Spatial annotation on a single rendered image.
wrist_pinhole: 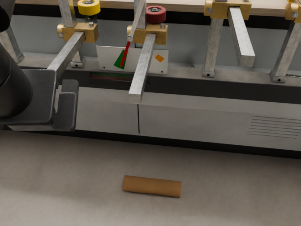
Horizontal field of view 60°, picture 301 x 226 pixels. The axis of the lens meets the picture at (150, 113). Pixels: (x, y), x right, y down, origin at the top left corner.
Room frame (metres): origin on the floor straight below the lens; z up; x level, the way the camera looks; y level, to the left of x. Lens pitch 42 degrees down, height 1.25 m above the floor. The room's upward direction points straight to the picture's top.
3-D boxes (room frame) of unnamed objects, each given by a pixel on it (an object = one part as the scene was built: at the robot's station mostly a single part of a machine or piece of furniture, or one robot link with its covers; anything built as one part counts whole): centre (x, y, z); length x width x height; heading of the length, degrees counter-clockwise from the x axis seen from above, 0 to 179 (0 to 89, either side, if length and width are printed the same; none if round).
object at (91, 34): (0.88, 0.26, 0.84); 0.14 x 0.06 x 0.05; 83
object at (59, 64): (0.79, 0.25, 0.84); 0.43 x 0.03 x 0.04; 173
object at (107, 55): (0.83, 0.07, 0.75); 0.26 x 0.01 x 0.10; 83
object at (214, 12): (0.82, -0.24, 0.95); 0.14 x 0.06 x 0.05; 83
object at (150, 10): (0.91, -0.01, 0.85); 0.08 x 0.08 x 0.11
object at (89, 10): (0.98, 0.23, 0.85); 0.08 x 0.08 x 0.11
